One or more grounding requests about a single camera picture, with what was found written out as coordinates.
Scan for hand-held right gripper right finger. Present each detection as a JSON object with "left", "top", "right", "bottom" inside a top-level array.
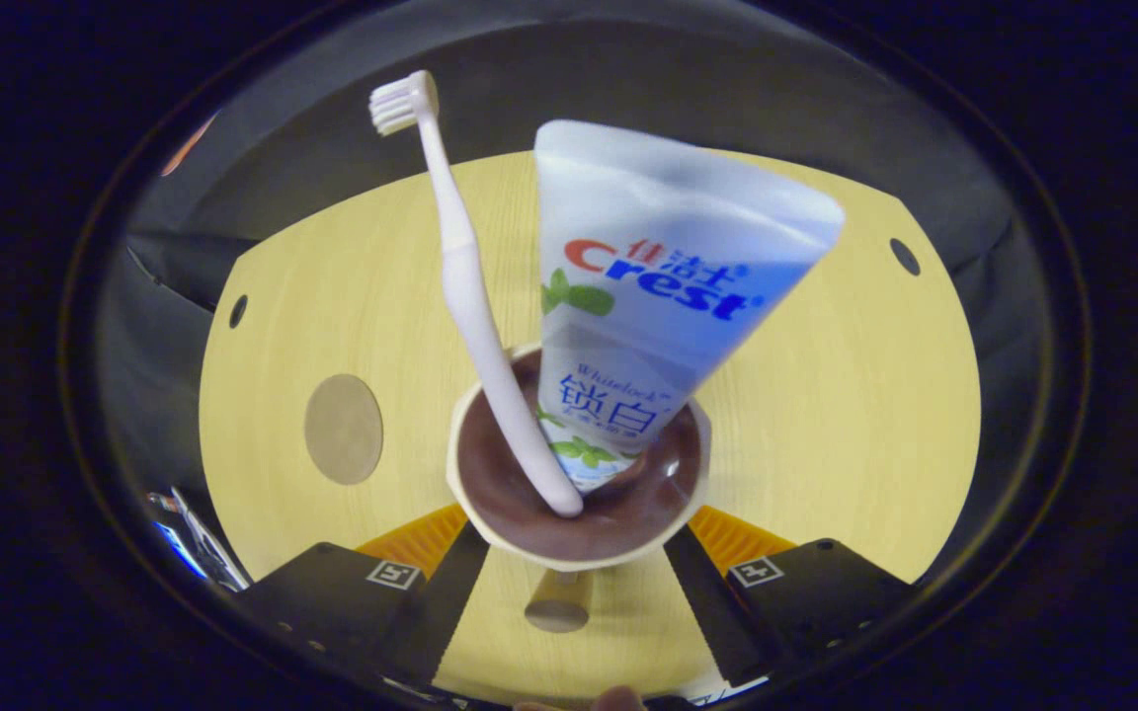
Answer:
[{"left": 665, "top": 506, "right": 916, "bottom": 687}]

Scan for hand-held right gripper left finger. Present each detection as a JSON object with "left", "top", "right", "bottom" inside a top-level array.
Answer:
[{"left": 233, "top": 504, "right": 491, "bottom": 687}]

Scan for beige cup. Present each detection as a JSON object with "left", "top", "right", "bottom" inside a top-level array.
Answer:
[{"left": 446, "top": 341, "right": 713, "bottom": 633}]

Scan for round brown coaster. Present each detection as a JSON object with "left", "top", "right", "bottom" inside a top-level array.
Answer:
[{"left": 304, "top": 373, "right": 384, "bottom": 486}]

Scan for pink toothbrush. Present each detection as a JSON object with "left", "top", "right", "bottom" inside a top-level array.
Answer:
[{"left": 368, "top": 69, "right": 585, "bottom": 519}]

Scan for white toothpaste tube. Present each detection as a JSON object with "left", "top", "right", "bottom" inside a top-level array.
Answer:
[{"left": 534, "top": 118, "right": 847, "bottom": 495}]

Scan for wooden desktop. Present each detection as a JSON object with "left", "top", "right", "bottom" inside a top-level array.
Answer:
[{"left": 199, "top": 148, "right": 983, "bottom": 707}]

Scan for white device with black knobs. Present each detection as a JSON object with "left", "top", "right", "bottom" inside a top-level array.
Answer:
[{"left": 169, "top": 487, "right": 252, "bottom": 593}]

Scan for blue lit monitor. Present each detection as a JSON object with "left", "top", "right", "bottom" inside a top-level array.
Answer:
[{"left": 152, "top": 518, "right": 209, "bottom": 582}]

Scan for black backdrop cloth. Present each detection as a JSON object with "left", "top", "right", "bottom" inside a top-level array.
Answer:
[{"left": 95, "top": 15, "right": 1034, "bottom": 416}]

